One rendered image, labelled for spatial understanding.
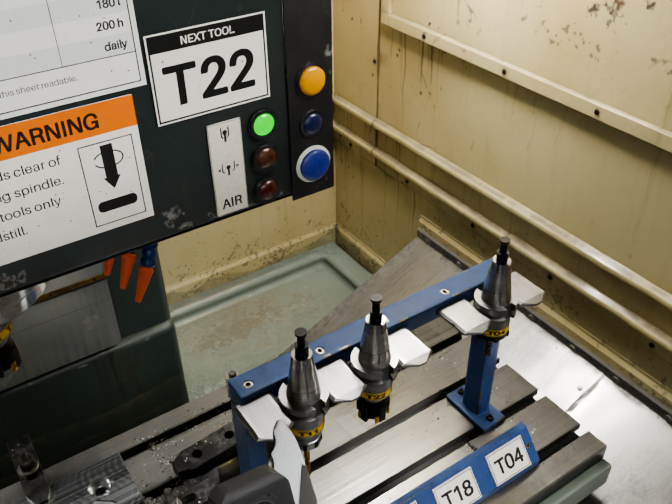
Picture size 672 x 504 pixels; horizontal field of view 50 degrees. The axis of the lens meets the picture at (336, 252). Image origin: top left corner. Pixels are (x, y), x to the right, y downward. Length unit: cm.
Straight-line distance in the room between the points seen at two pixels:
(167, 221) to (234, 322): 141
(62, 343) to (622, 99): 110
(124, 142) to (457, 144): 115
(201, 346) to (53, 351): 56
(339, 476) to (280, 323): 82
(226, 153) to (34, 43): 17
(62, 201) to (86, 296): 87
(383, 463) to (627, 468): 47
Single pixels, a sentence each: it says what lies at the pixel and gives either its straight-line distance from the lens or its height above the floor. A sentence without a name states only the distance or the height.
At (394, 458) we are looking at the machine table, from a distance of 127.
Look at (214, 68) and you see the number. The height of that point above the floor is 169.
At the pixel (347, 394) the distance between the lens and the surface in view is 93.
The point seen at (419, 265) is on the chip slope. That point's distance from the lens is 179.
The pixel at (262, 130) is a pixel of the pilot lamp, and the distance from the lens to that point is 61.
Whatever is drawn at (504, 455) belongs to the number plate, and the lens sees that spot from 124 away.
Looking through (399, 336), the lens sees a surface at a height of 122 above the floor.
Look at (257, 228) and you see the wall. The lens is 205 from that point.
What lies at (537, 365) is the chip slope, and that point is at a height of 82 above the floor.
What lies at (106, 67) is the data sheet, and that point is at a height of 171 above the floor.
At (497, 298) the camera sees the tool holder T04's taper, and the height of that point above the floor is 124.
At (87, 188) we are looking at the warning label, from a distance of 58.
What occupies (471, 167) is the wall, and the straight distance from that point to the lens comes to 162.
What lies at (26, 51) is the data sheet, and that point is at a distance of 53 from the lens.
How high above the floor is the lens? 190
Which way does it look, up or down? 36 degrees down
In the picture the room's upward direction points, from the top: 1 degrees counter-clockwise
